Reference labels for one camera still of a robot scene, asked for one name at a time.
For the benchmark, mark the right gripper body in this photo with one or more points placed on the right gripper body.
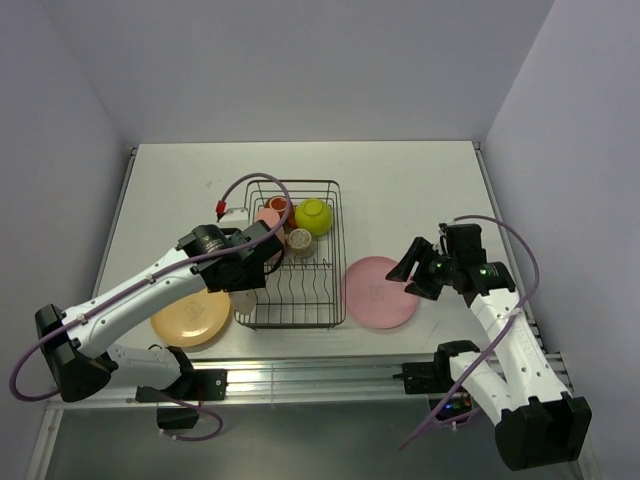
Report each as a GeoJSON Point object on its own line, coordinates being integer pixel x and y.
{"type": "Point", "coordinates": [443, 266]}

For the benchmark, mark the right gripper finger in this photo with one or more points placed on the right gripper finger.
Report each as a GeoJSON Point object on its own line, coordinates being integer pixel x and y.
{"type": "Point", "coordinates": [428, 290]}
{"type": "Point", "coordinates": [419, 249]}

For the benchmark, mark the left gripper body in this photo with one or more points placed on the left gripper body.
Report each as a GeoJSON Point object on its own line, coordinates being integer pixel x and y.
{"type": "Point", "coordinates": [251, 278]}

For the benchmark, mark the pink cream floral plate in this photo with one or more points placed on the pink cream floral plate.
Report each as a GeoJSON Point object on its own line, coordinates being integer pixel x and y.
{"type": "Point", "coordinates": [243, 302]}

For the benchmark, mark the pink plastic cup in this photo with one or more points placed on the pink plastic cup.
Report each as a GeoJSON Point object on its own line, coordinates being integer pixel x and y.
{"type": "Point", "coordinates": [271, 217]}

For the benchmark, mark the pink plastic plate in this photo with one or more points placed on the pink plastic plate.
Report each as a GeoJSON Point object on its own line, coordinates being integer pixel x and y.
{"type": "Point", "coordinates": [372, 300]}

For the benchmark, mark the small speckled ceramic cup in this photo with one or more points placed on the small speckled ceramic cup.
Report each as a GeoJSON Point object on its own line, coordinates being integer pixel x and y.
{"type": "Point", "coordinates": [301, 243]}

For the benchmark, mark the orange plastic plate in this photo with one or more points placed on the orange plastic plate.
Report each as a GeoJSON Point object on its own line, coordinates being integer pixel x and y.
{"type": "Point", "coordinates": [193, 320]}

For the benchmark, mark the dark red teacup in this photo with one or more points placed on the dark red teacup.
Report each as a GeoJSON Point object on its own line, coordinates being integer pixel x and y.
{"type": "Point", "coordinates": [280, 206]}

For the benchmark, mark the yellow-green bowl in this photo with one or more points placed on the yellow-green bowl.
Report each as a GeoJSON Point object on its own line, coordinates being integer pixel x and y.
{"type": "Point", "coordinates": [315, 216]}

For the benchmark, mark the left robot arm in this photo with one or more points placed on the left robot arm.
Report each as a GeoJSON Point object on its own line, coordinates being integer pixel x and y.
{"type": "Point", "coordinates": [80, 343]}

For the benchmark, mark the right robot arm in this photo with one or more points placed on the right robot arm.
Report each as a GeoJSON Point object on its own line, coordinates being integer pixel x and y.
{"type": "Point", "coordinates": [537, 420]}

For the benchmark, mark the wire dish rack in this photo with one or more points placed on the wire dish rack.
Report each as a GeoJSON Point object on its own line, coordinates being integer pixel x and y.
{"type": "Point", "coordinates": [305, 293]}

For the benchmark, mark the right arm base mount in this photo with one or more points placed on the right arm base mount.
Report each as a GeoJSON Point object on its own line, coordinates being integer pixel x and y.
{"type": "Point", "coordinates": [420, 378]}

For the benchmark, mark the aluminium frame rail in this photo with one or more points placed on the aluminium frame rail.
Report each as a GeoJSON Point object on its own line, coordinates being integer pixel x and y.
{"type": "Point", "coordinates": [312, 380]}

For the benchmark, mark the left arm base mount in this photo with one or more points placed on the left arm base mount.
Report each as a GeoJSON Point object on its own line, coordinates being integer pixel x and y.
{"type": "Point", "coordinates": [182, 405]}

